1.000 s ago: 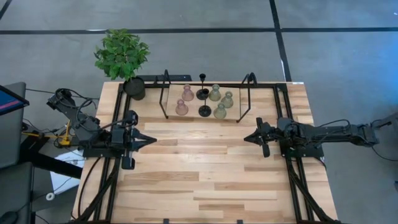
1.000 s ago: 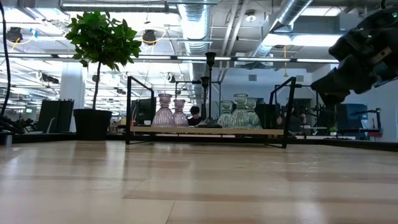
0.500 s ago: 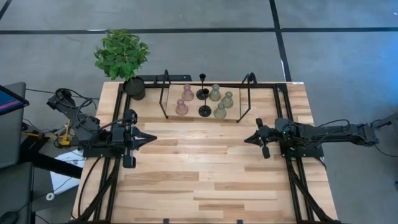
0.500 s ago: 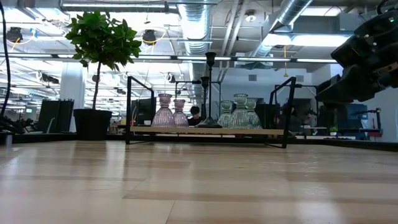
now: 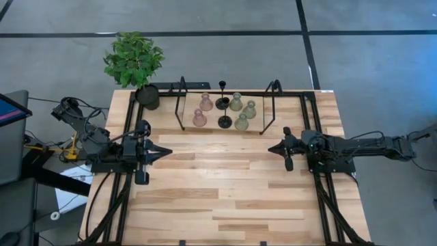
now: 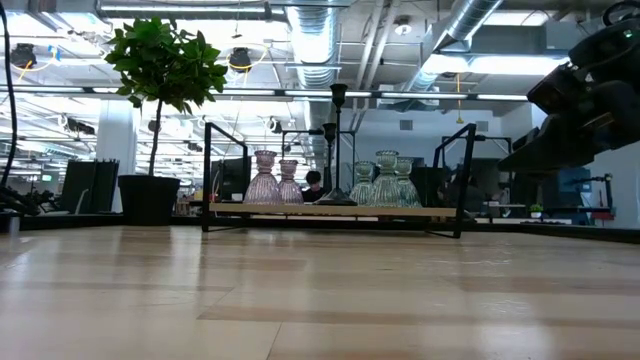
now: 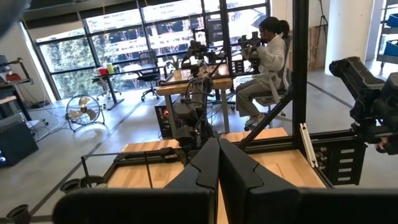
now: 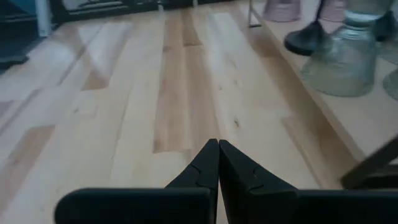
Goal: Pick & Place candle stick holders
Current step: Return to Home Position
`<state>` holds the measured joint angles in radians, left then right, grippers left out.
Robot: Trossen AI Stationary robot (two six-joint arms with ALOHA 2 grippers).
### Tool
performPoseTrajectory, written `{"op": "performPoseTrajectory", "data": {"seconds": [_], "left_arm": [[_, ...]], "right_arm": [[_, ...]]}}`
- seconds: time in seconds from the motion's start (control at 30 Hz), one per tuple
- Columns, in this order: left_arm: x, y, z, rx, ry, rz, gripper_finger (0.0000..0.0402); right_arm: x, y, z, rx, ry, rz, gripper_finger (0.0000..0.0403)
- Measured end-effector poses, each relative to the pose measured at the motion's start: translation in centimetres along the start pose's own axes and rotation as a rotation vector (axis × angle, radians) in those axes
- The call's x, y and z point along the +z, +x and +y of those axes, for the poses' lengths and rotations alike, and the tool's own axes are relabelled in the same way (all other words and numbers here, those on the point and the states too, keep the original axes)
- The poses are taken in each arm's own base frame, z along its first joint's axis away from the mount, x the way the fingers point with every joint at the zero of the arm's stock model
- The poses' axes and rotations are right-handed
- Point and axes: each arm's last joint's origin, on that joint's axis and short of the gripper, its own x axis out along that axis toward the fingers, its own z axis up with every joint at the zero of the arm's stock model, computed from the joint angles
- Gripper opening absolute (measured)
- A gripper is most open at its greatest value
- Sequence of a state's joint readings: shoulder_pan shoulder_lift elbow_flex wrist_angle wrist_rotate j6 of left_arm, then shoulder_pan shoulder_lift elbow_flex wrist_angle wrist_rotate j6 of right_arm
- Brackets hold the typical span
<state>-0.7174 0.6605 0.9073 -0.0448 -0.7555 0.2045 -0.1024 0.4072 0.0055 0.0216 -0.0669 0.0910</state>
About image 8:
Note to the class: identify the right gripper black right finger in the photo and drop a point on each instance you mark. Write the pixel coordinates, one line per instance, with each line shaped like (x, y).
(242, 186)

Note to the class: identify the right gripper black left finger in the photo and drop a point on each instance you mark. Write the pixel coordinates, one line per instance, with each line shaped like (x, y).
(206, 168)

